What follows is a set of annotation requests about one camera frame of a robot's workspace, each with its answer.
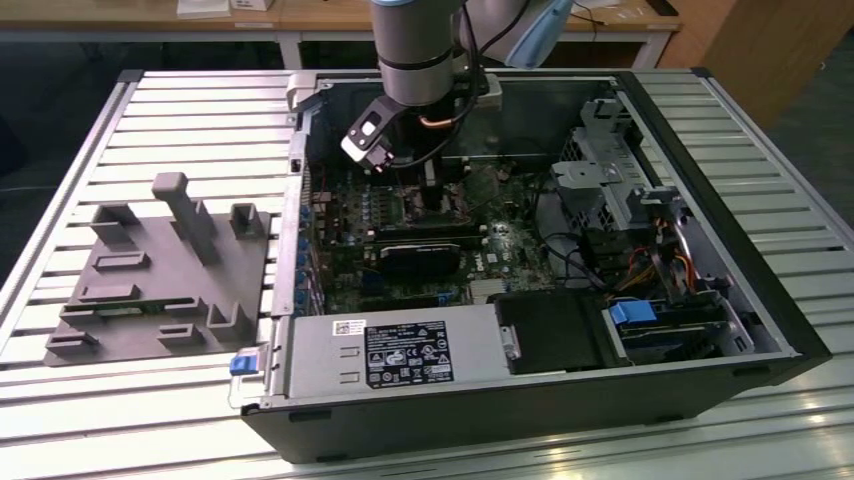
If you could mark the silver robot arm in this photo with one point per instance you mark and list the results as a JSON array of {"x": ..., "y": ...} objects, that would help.
[{"x": 414, "y": 50}]

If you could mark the CPU socket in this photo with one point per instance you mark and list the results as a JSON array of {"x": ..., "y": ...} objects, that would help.
[{"x": 410, "y": 205}]

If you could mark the black RAM slot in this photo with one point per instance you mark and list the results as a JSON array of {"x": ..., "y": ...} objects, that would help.
[
  {"x": 401, "y": 238},
  {"x": 401, "y": 234},
  {"x": 401, "y": 230},
  {"x": 401, "y": 226}
]

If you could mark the green motherboard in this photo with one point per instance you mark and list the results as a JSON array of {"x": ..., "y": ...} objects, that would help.
[{"x": 514, "y": 235}]

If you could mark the black graphics card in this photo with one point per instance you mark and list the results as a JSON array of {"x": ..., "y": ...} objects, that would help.
[{"x": 421, "y": 260}]

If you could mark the metal drive cage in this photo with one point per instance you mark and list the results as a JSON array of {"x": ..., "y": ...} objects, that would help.
[{"x": 601, "y": 175}]

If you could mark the silver chipset heatsink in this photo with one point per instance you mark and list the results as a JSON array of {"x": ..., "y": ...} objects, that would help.
[{"x": 489, "y": 290}]

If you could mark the white box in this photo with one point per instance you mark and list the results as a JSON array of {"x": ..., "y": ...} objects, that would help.
[
  {"x": 250, "y": 4},
  {"x": 201, "y": 7}
]

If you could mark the black disk bay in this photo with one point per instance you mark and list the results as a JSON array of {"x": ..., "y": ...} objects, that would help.
[{"x": 548, "y": 330}]

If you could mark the hard disk in blue carrier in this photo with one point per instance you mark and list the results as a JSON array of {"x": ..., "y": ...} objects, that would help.
[{"x": 630, "y": 312}]

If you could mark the grey power supply unit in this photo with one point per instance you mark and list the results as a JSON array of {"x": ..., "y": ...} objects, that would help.
[{"x": 321, "y": 360}]

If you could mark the grey parts rack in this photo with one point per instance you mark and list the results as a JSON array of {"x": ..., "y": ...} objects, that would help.
[{"x": 154, "y": 280}]

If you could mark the wooden desk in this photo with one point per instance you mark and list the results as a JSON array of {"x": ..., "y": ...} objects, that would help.
[{"x": 134, "y": 22}]

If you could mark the wooden cabinet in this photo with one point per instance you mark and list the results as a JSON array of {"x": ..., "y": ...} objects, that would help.
[{"x": 768, "y": 50}]

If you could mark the blue case latch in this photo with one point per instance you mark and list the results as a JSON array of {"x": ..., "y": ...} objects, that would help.
[{"x": 242, "y": 364}]

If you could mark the black PC case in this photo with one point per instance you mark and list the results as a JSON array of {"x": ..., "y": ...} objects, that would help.
[{"x": 467, "y": 430}]

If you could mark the white rimmed wrist camera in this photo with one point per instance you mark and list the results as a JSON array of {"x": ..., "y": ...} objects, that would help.
[{"x": 367, "y": 132}]

